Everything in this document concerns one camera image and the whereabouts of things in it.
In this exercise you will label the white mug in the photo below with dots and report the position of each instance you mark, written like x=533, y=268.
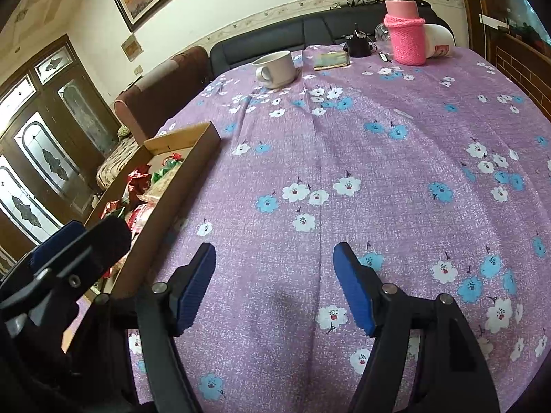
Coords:
x=277, y=69

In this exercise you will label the wooden door with glass panes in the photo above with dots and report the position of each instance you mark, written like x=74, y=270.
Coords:
x=43, y=146

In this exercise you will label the patterned seat cushion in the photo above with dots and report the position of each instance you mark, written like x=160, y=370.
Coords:
x=116, y=159

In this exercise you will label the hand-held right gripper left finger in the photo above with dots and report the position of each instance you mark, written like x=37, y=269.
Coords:
x=198, y=288

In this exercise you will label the wooden cabinet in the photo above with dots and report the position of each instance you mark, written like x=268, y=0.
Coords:
x=516, y=30

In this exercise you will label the white plastic cup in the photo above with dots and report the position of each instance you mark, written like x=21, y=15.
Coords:
x=439, y=43

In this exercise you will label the black sofa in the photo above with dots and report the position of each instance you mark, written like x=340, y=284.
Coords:
x=275, y=34

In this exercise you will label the small lighter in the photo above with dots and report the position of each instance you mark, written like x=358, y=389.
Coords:
x=384, y=56

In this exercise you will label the small wall notice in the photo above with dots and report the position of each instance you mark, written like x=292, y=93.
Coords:
x=131, y=47

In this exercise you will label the beige snack packet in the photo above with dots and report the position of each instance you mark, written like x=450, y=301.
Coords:
x=158, y=189

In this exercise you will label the clear glass lid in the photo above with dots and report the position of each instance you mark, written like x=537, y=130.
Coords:
x=381, y=34

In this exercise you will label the wall switch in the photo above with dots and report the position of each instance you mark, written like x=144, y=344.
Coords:
x=137, y=70

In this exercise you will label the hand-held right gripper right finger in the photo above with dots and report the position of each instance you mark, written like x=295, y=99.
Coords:
x=357, y=292

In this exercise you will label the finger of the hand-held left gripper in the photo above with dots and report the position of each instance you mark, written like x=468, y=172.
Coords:
x=56, y=241
x=99, y=245

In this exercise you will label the black container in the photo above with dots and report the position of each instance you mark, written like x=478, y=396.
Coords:
x=358, y=45

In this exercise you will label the shallow cardboard box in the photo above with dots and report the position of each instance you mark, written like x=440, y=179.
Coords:
x=189, y=155

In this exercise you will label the brown armchair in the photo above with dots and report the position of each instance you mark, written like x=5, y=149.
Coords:
x=150, y=94

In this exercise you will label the bottle in pink knitted sleeve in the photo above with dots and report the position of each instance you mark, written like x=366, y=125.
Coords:
x=404, y=38

